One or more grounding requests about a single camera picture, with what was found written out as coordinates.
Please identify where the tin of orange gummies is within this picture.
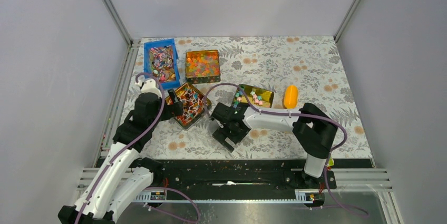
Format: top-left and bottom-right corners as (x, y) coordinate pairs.
(185, 50), (221, 84)

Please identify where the blue plastic candy bin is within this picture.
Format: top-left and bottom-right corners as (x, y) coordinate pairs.
(143, 38), (181, 90)

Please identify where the orange plastic scoop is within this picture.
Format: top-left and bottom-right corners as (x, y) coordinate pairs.
(283, 85), (299, 109)

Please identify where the colourful toy block stack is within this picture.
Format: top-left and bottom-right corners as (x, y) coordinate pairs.
(326, 157), (334, 167)

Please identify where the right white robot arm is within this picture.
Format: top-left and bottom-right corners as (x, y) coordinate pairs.
(208, 103), (341, 188)

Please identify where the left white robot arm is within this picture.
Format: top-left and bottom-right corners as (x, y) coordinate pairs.
(57, 76), (181, 223)

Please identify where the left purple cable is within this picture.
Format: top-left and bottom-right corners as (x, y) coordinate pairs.
(72, 73), (202, 224)

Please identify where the floral table mat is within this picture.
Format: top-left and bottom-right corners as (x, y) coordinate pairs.
(141, 36), (372, 159)

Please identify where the tin of lollipops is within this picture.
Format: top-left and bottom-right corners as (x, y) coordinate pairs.
(174, 82), (211, 130)

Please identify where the tin of star candies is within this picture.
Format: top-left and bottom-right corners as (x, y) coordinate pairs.
(232, 84), (275, 108)

